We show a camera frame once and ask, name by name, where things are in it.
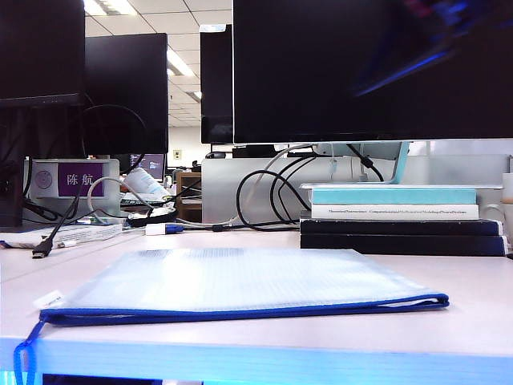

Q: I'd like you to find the transparent file bag blue zipper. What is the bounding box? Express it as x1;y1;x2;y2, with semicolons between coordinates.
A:
14;247;450;385

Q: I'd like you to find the flat black monitor base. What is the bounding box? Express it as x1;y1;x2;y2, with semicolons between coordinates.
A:
231;144;278;159

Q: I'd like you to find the brown wooden shelf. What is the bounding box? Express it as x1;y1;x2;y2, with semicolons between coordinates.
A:
175;171;203;224

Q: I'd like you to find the distant lit computer screen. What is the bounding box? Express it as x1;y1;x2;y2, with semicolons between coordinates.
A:
128;152;166;182

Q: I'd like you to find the white book with printed spine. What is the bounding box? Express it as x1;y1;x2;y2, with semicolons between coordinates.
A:
310;203;480;221

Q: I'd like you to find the white and blue adapter plug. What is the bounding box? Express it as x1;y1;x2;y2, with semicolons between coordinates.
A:
144;222;185;237

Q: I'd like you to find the white tube with blue print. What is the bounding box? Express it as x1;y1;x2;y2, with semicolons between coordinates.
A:
123;167;172;201

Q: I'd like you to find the narrow black monitor side view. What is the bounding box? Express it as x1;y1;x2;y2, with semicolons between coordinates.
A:
199;23;234;144

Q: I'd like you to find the large black AOC monitor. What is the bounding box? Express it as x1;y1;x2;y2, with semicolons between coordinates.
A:
232;0;513;144

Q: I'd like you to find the teal book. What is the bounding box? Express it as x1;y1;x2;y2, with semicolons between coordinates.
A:
310;188;478;205

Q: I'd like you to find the silver light-blue monitor stand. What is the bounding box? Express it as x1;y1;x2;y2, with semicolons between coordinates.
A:
299;140;504;190

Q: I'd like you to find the thin black book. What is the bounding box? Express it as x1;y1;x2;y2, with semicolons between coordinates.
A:
299;218;505;237

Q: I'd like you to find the ceiling light panel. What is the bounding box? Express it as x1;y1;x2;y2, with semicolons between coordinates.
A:
83;0;137;17
166;47;196;78

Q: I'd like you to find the black monitor rear side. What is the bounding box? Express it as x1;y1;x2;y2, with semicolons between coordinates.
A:
83;33;169;156

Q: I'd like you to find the purple name plate holder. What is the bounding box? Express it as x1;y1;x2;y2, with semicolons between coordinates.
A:
30;158;121;217

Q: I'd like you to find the white booklet stack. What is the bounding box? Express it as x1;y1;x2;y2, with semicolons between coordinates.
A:
0;223;124;250

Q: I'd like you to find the dark box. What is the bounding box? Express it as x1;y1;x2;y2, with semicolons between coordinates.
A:
0;158;24;229

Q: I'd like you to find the black monitor with thin bezel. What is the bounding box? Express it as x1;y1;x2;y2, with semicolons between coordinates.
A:
0;0;86;109

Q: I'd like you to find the long white monitor cable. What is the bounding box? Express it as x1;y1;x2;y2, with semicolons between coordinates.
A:
176;144;313;230

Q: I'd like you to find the black cable with ferrite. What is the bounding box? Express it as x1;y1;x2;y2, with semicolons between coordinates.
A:
346;143;385;182

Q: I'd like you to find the black arched cable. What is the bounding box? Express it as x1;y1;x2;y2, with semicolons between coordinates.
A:
82;103;148;176

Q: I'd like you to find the white looped cable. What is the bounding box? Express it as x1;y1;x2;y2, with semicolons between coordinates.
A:
87;176;156;225

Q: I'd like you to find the black HDMI cable with plug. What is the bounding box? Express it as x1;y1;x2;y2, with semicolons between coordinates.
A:
31;182;81;261

